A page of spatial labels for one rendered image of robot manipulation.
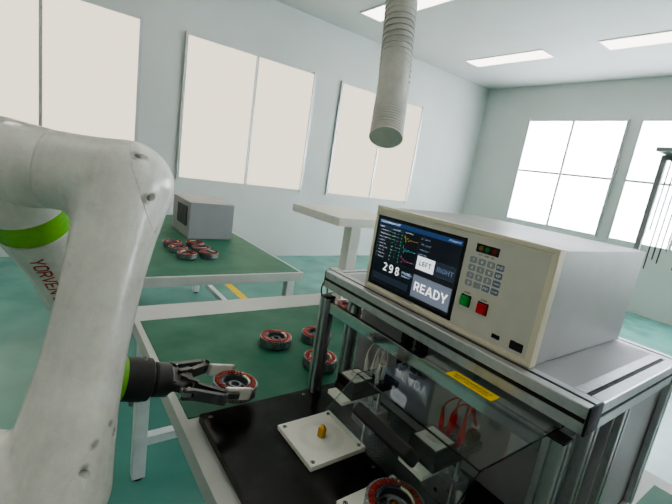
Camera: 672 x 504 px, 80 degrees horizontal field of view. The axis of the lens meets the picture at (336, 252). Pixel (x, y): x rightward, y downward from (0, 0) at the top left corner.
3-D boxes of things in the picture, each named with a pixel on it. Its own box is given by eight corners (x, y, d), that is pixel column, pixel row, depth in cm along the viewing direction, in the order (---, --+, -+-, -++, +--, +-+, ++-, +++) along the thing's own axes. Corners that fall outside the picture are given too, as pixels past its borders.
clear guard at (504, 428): (439, 530, 46) (450, 486, 45) (324, 412, 65) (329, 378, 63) (570, 448, 65) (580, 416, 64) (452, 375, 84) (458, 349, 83)
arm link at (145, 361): (133, 365, 81) (126, 345, 88) (116, 418, 82) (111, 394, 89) (164, 366, 85) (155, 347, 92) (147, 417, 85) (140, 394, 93)
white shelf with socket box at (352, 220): (322, 327, 165) (339, 217, 155) (280, 296, 193) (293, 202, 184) (385, 319, 185) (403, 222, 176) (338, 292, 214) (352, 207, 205)
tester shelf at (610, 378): (583, 438, 57) (592, 409, 56) (323, 286, 110) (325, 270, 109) (676, 380, 83) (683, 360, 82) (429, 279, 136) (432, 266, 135)
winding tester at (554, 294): (528, 369, 66) (561, 249, 62) (364, 285, 100) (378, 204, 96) (619, 339, 89) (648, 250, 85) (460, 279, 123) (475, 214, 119)
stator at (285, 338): (265, 353, 135) (267, 343, 134) (254, 338, 144) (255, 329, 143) (295, 349, 141) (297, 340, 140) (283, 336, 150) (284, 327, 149)
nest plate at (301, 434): (310, 472, 83) (311, 467, 83) (277, 429, 95) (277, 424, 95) (365, 451, 92) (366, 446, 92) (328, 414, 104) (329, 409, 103)
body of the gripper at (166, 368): (142, 385, 92) (182, 385, 98) (149, 405, 85) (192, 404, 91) (151, 354, 91) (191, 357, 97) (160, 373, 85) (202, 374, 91)
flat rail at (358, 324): (549, 460, 60) (555, 442, 60) (324, 309, 109) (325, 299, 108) (553, 457, 61) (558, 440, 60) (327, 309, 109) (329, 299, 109)
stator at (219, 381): (219, 408, 94) (222, 393, 93) (204, 383, 103) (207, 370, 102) (262, 402, 101) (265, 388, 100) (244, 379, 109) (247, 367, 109)
